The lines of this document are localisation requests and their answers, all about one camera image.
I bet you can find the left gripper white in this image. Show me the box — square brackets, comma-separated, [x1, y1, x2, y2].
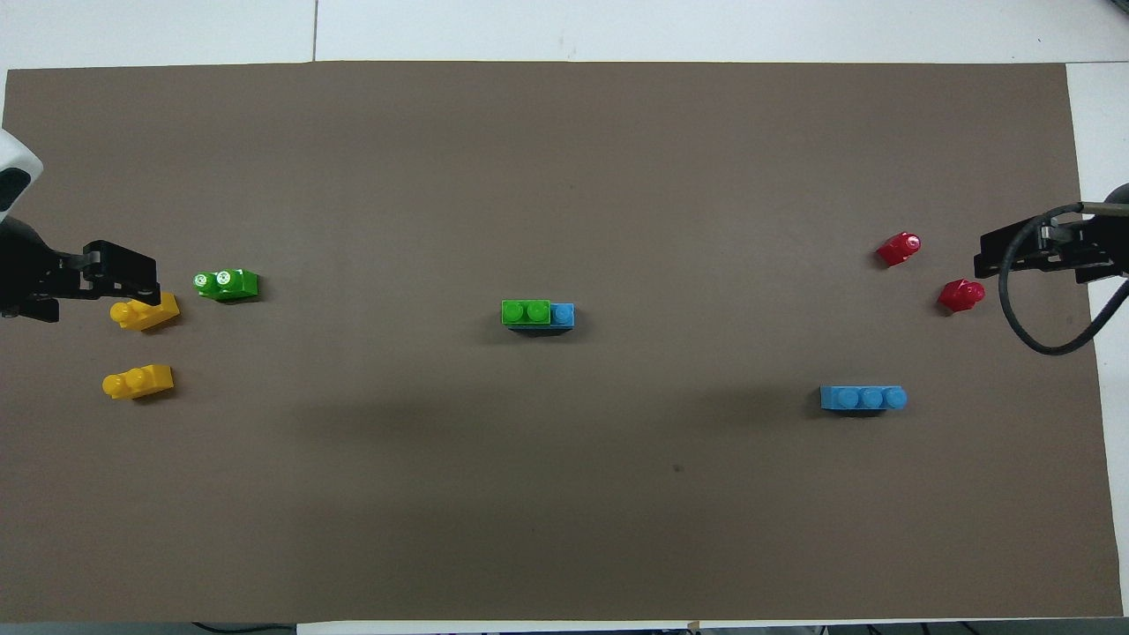
[0, 129, 163, 324]

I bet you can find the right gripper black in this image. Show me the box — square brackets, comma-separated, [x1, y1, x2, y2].
[973, 183, 1129, 285]

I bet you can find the yellow two-stud toy block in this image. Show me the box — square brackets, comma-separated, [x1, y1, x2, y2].
[101, 364, 175, 401]
[109, 291, 181, 332]

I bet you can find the red single-stud toy block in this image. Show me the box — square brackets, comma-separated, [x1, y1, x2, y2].
[937, 279, 987, 313]
[876, 231, 923, 268]

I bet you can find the green block with white stickers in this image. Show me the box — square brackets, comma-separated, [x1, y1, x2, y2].
[192, 267, 260, 303]

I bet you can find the brown paper table mat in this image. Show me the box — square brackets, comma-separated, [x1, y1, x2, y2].
[0, 60, 1125, 624]

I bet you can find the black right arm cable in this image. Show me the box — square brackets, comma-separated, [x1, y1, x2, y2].
[998, 202, 1129, 357]

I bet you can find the black cable below table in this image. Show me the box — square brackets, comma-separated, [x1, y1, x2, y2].
[191, 621, 297, 635]

